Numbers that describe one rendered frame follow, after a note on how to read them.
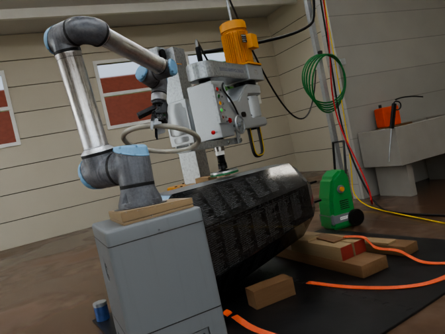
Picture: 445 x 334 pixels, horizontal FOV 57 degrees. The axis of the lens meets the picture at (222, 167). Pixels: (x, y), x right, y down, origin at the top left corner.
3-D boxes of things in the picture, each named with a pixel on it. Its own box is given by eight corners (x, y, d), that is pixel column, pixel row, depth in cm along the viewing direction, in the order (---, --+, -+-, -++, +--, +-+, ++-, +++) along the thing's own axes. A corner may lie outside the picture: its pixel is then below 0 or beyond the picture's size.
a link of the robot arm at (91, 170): (110, 189, 179) (58, 15, 169) (81, 195, 187) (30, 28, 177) (132, 180, 192) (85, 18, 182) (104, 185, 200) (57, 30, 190)
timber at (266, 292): (257, 310, 260) (253, 291, 260) (248, 305, 271) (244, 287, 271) (296, 294, 272) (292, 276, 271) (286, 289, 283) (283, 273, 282)
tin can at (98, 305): (95, 323, 297) (91, 305, 296) (98, 317, 307) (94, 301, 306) (108, 320, 297) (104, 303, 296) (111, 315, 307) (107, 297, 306)
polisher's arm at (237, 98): (250, 140, 382) (240, 88, 380) (273, 135, 370) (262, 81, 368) (209, 149, 319) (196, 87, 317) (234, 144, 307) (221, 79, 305)
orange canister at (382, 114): (372, 132, 549) (367, 107, 547) (398, 125, 570) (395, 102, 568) (385, 130, 529) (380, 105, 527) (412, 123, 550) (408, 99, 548)
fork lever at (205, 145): (223, 146, 337) (222, 140, 337) (244, 142, 327) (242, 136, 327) (172, 154, 278) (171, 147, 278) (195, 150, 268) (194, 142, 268)
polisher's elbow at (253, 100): (238, 121, 362) (233, 99, 361) (245, 120, 380) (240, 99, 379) (258, 116, 355) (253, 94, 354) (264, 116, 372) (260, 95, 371)
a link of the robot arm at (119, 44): (85, 3, 167) (179, 59, 226) (63, 13, 173) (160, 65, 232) (85, 30, 165) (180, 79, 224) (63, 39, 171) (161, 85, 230)
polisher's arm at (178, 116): (163, 139, 384) (157, 112, 383) (181, 136, 416) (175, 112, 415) (236, 122, 355) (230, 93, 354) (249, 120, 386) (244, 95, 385)
